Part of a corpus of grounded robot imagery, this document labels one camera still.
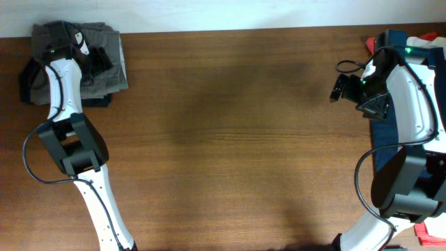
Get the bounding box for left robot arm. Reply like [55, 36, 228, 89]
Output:
[38, 21, 137, 250]

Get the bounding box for white garment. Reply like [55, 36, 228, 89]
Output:
[406, 36, 445, 64]

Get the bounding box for navy blue garment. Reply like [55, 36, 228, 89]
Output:
[369, 28, 446, 203]

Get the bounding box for black folded garment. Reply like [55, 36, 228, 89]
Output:
[19, 58, 112, 107]

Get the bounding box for red garment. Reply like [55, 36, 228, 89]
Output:
[364, 31, 446, 247]

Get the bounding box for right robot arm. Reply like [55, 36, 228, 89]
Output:
[330, 45, 445, 250]

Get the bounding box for grey shorts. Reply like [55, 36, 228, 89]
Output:
[19, 22, 128, 107]

